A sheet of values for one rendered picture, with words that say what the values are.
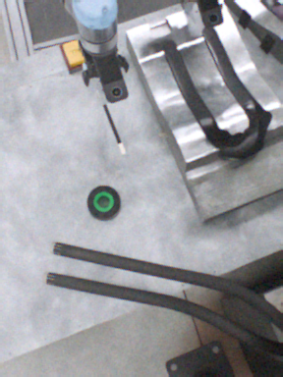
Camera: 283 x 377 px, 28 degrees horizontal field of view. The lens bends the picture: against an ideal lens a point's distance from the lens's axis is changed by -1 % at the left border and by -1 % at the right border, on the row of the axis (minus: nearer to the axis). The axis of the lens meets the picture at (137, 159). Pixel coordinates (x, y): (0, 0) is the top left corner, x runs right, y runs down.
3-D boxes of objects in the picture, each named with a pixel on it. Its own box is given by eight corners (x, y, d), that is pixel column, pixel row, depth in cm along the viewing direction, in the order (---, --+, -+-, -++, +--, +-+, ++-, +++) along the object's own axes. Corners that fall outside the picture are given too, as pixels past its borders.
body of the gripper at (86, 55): (110, 37, 126) (108, 10, 114) (124, 71, 123) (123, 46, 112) (78, 49, 125) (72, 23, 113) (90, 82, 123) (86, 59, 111)
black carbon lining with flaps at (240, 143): (156, 47, 143) (158, 28, 133) (215, 26, 144) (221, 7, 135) (213, 173, 134) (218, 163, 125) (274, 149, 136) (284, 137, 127)
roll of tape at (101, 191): (84, 216, 138) (83, 213, 135) (92, 185, 140) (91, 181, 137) (116, 224, 138) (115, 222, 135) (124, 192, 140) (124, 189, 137)
